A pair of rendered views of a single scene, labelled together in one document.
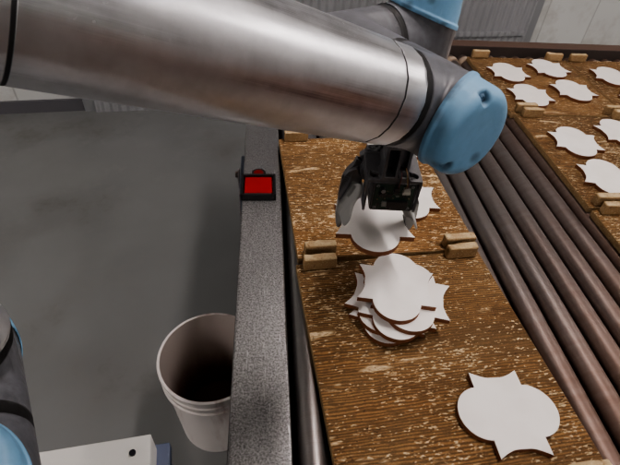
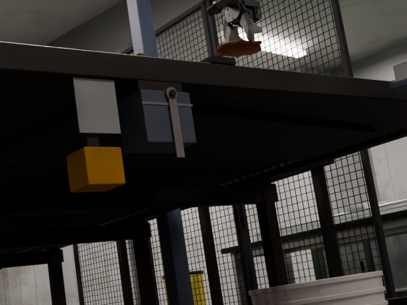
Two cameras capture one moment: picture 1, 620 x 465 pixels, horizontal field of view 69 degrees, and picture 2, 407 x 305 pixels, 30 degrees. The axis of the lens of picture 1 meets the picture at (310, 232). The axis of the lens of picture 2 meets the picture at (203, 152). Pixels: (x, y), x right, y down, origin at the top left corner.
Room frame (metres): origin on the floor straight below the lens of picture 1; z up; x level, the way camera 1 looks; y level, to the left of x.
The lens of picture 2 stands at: (1.81, 1.60, 0.36)
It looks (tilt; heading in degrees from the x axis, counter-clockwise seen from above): 11 degrees up; 237
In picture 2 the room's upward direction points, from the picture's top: 9 degrees counter-clockwise
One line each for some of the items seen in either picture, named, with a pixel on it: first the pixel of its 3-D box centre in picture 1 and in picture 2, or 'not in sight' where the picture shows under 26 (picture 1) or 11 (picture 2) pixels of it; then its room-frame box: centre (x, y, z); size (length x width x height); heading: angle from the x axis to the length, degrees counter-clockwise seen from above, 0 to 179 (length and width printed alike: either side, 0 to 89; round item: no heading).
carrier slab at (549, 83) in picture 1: (540, 81); not in sight; (1.44, -0.70, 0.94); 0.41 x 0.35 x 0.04; 6
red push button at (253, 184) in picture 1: (258, 187); not in sight; (0.79, 0.12, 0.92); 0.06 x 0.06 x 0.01; 7
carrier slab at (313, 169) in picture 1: (365, 189); not in sight; (0.81, -0.12, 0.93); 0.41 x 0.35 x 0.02; 11
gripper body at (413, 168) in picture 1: (391, 159); (241, 4); (0.51, -0.10, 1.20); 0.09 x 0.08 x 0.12; 3
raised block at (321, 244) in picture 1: (319, 247); not in sight; (0.59, -0.02, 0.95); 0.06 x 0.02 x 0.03; 101
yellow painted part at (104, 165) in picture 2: not in sight; (91, 133); (1.17, 0.18, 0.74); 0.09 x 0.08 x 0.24; 7
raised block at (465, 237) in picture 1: (459, 240); not in sight; (0.64, -0.28, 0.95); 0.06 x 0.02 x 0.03; 101
